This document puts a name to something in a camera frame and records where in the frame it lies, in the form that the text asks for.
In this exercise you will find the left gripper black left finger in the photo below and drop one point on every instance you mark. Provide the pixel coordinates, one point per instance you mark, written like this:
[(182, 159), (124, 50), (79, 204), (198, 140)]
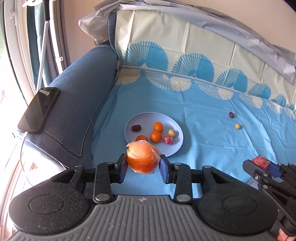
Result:
[(106, 174)]

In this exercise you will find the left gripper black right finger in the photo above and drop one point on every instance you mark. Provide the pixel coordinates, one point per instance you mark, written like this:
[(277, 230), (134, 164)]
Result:
[(180, 175)]

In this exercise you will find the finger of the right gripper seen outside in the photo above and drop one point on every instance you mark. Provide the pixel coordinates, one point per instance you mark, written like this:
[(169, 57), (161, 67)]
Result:
[(276, 170), (258, 174)]

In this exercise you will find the red fruit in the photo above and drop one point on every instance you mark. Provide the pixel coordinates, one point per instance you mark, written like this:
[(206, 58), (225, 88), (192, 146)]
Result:
[(261, 161)]

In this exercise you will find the pink fruit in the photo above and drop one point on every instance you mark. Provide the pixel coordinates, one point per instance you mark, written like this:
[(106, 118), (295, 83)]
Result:
[(168, 139)]

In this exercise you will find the plastic orange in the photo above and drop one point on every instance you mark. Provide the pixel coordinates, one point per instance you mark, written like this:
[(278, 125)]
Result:
[(142, 157)]

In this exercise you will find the bare small orange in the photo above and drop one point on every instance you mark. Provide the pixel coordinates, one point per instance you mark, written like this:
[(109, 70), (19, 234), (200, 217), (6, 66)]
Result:
[(141, 138)]

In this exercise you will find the person right hand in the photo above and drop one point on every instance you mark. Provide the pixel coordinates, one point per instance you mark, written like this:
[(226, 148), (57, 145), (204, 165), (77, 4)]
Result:
[(282, 236)]

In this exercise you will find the beige round ball on plate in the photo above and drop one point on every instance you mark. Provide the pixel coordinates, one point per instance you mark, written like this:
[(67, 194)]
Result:
[(171, 133)]

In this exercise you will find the bare orange on plate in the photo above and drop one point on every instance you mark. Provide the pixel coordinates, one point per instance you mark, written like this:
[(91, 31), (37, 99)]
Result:
[(156, 137)]

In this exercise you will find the lavender round plate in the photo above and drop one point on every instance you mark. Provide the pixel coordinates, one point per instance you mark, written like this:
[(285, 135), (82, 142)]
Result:
[(147, 120)]

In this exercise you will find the wrapped orange on plate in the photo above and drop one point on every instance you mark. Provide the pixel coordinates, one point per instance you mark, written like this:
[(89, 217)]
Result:
[(158, 127)]

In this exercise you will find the dried red date on plate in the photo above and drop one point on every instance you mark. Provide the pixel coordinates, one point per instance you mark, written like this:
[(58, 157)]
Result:
[(136, 128)]

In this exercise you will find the blue patterned tablecloth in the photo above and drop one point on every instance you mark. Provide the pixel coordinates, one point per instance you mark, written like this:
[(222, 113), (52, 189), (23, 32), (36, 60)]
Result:
[(196, 77)]

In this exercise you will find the black smartphone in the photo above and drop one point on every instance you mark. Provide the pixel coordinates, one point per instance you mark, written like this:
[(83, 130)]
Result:
[(36, 114)]

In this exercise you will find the grey window curtain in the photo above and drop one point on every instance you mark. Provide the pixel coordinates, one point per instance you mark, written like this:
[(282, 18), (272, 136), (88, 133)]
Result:
[(55, 34)]

